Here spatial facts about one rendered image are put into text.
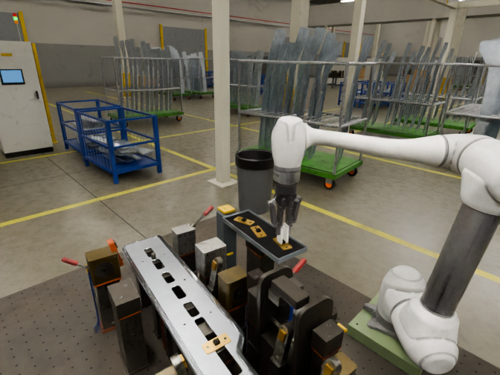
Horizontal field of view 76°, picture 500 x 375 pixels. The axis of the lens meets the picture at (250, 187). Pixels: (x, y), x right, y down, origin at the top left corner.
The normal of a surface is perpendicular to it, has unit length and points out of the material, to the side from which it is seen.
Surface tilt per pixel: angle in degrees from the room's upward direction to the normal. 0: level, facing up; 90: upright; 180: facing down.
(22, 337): 0
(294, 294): 0
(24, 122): 90
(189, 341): 0
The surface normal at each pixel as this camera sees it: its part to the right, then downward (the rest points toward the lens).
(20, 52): 0.69, 0.28
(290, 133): -0.03, 0.22
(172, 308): 0.02, -0.93
